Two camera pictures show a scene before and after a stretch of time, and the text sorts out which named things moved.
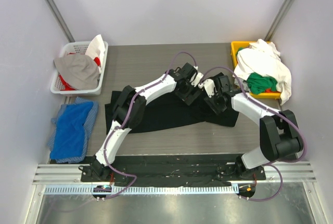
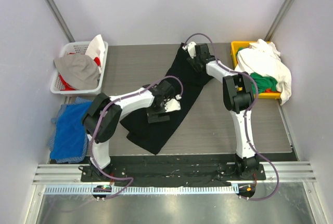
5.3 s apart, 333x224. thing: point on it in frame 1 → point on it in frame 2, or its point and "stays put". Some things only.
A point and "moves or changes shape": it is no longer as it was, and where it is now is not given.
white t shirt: [263, 58] stays put
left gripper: [189, 98] → [157, 116]
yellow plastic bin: [234, 46] stays put
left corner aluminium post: [50, 2] stays put
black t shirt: [168, 113] moves or changes shape
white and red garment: [95, 49] stays put
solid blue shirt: [69, 130] stays put
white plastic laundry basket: [77, 47] stays put
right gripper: [215, 105] → [195, 61]
